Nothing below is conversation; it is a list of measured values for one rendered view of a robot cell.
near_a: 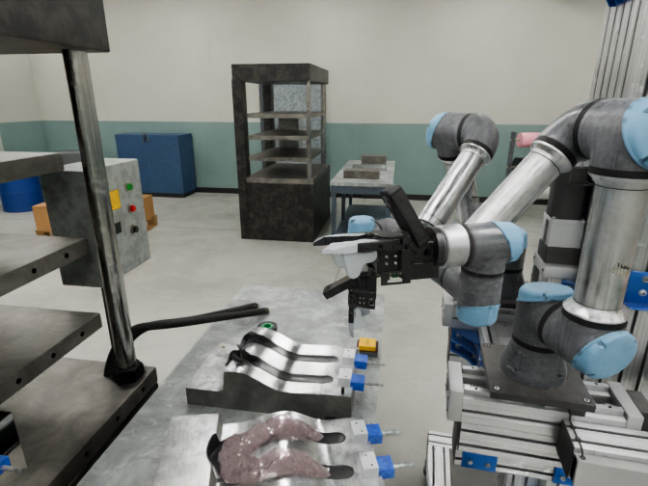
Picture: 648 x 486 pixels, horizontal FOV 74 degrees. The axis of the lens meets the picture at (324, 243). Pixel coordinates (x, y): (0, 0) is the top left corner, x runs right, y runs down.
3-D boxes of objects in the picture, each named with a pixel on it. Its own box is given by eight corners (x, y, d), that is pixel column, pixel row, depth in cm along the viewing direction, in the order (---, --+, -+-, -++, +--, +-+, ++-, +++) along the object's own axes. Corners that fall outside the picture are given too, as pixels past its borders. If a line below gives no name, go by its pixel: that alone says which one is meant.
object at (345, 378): (383, 387, 129) (384, 371, 127) (382, 398, 124) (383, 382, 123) (339, 383, 131) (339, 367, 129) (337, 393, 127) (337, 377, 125)
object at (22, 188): (54, 204, 725) (43, 151, 697) (26, 213, 670) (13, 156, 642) (23, 203, 734) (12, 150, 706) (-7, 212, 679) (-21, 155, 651)
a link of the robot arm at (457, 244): (471, 227, 72) (446, 221, 80) (445, 229, 71) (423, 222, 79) (469, 270, 73) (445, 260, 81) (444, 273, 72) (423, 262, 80)
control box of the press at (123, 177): (185, 466, 208) (145, 158, 162) (151, 523, 180) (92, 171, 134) (143, 460, 212) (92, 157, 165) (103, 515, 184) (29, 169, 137)
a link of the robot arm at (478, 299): (473, 301, 90) (479, 252, 87) (506, 328, 80) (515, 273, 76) (439, 305, 88) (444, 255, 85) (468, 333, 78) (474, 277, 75)
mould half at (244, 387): (359, 369, 148) (360, 335, 144) (350, 423, 124) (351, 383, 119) (220, 356, 156) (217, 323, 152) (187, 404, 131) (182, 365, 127)
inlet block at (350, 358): (384, 366, 139) (385, 352, 138) (384, 375, 135) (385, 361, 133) (344, 363, 141) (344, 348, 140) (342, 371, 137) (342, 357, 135)
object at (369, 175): (391, 212, 678) (395, 152, 649) (389, 252, 500) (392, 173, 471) (348, 210, 689) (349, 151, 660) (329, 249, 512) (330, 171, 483)
